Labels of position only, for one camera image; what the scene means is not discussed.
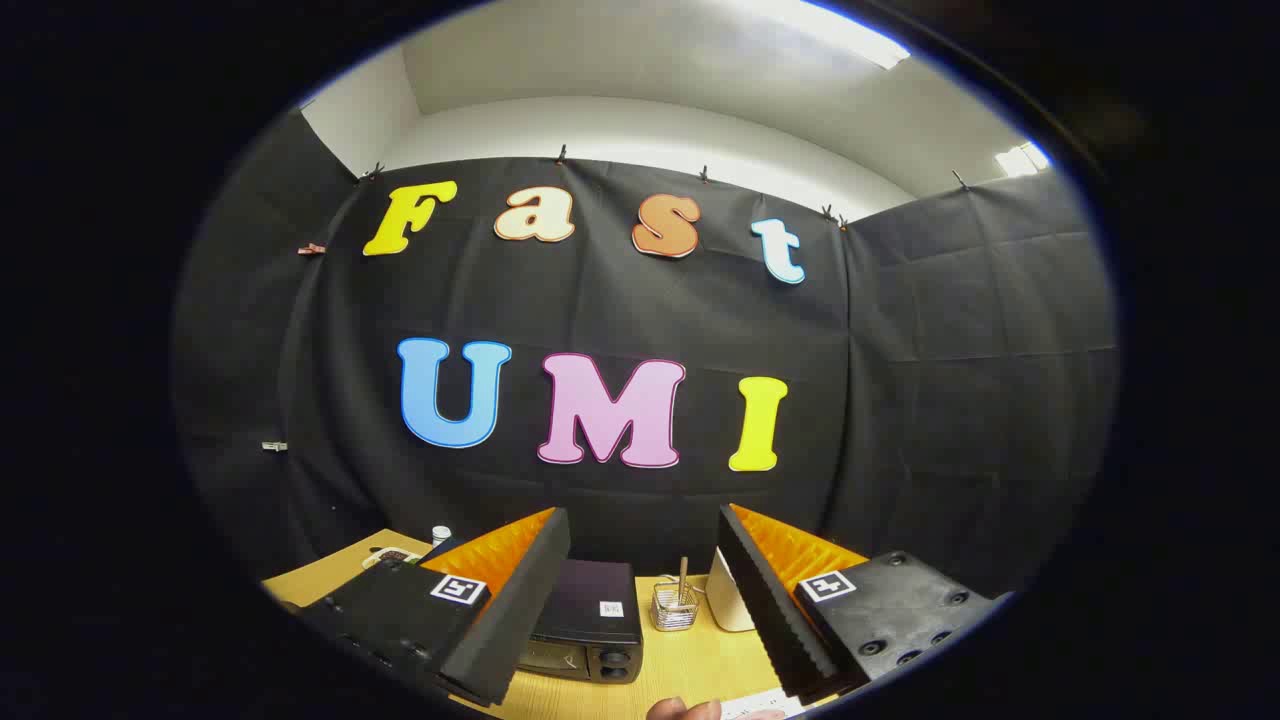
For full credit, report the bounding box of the black toaster oven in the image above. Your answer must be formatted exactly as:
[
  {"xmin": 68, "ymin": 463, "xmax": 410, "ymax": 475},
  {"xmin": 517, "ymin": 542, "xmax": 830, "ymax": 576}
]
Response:
[{"xmin": 517, "ymin": 558, "xmax": 644, "ymax": 685}]

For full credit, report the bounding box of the metal wire mesh holder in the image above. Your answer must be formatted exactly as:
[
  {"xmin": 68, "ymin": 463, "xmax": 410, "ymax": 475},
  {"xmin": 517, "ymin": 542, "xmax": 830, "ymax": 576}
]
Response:
[{"xmin": 652, "ymin": 582, "xmax": 699, "ymax": 633}]

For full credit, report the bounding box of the small ceiling light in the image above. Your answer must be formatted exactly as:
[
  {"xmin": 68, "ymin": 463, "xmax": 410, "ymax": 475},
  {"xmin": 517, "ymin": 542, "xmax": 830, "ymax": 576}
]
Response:
[{"xmin": 994, "ymin": 142, "xmax": 1053, "ymax": 179}]

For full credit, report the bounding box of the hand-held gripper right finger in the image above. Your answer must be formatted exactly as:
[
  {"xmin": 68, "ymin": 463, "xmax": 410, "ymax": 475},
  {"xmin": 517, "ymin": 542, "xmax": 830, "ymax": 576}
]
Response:
[{"xmin": 717, "ymin": 503, "xmax": 1001, "ymax": 706}]

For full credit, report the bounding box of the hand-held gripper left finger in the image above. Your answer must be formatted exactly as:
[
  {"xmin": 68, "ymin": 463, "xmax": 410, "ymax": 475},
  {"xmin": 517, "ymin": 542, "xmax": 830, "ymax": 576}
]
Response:
[{"xmin": 300, "ymin": 507, "xmax": 571, "ymax": 708}]

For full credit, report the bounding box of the white toaster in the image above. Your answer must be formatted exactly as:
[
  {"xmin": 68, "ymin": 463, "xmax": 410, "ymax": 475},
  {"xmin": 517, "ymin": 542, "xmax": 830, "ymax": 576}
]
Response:
[{"xmin": 705, "ymin": 547, "xmax": 757, "ymax": 633}]

